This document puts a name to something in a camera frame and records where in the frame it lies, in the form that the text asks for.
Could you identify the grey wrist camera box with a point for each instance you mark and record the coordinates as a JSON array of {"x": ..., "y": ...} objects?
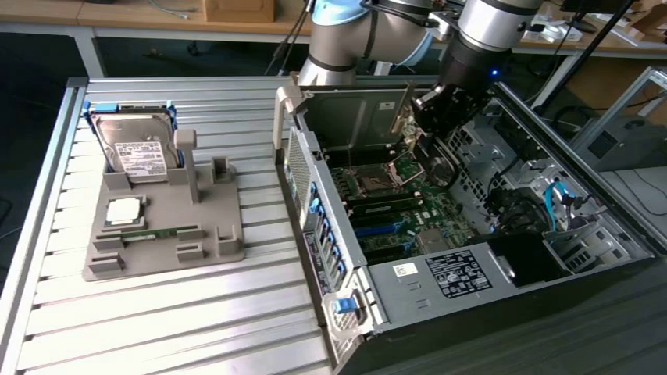
[{"x": 443, "y": 23}]

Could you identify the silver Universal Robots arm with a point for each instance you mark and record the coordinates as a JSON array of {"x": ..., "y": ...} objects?
[{"x": 353, "y": 35}]

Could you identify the aluminium profile frame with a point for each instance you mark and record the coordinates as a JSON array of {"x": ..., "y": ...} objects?
[{"x": 645, "y": 78}]

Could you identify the grey power supply unit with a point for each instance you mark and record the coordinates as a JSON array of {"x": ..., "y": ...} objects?
[{"x": 416, "y": 289}]

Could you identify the hard disk with blue bracket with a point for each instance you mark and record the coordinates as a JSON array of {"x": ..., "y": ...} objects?
[{"x": 135, "y": 144}]

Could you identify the blue case latch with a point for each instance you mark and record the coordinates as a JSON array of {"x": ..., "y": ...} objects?
[{"x": 344, "y": 305}]

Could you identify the brown cardboard box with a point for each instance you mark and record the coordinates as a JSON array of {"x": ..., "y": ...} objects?
[{"x": 235, "y": 9}]

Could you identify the long wooden desk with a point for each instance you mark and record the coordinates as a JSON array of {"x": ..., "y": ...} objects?
[{"x": 104, "y": 17}]

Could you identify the silver chipset heatsink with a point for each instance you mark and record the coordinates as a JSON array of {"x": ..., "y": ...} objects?
[{"x": 435, "y": 240}]

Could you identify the green motherboard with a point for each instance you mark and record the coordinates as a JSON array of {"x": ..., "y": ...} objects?
[{"x": 443, "y": 218}]

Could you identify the silver CPU chip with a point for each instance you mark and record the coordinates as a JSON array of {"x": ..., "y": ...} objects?
[{"x": 124, "y": 213}]

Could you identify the green RAM stick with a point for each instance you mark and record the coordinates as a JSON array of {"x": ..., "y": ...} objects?
[{"x": 151, "y": 234}]

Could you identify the grey parts rack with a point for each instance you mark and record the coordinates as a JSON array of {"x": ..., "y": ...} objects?
[{"x": 172, "y": 218}]

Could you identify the open black PC case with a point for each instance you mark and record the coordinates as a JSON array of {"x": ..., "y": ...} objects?
[{"x": 468, "y": 332}]

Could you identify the small white box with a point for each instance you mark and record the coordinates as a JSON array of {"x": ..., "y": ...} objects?
[{"x": 563, "y": 34}]

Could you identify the brown cardboard piece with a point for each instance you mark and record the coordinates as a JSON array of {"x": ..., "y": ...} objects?
[{"x": 651, "y": 23}]

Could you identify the blue expansion slot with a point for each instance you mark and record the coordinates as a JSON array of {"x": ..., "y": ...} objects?
[{"x": 375, "y": 229}]

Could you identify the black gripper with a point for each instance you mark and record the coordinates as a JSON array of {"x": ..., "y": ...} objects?
[{"x": 463, "y": 78}]

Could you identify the metal socket cover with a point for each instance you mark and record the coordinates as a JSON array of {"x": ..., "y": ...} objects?
[{"x": 403, "y": 168}]

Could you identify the black slanted pole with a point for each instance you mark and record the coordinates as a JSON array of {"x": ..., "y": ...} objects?
[{"x": 595, "y": 39}]

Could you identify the grey computer tower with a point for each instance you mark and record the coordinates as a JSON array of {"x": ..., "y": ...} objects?
[{"x": 624, "y": 144}]

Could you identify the black plastic shroud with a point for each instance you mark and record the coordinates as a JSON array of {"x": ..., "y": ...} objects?
[{"x": 525, "y": 254}]

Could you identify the silver perforated disk bay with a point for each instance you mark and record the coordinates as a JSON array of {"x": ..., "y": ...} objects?
[{"x": 479, "y": 156}]

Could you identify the installed RAM stick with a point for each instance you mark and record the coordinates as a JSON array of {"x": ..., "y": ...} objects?
[{"x": 385, "y": 207}]

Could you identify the graphics card with metal bracket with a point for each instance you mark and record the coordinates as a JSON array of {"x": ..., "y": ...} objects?
[{"x": 440, "y": 168}]

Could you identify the grey metal disk bay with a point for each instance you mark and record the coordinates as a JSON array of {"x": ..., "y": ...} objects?
[{"x": 577, "y": 254}]

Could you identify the black monitor with stand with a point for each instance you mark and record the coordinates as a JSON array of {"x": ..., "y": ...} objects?
[{"x": 583, "y": 25}]

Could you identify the CPU socket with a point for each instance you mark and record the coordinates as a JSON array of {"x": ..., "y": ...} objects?
[{"x": 372, "y": 181}]

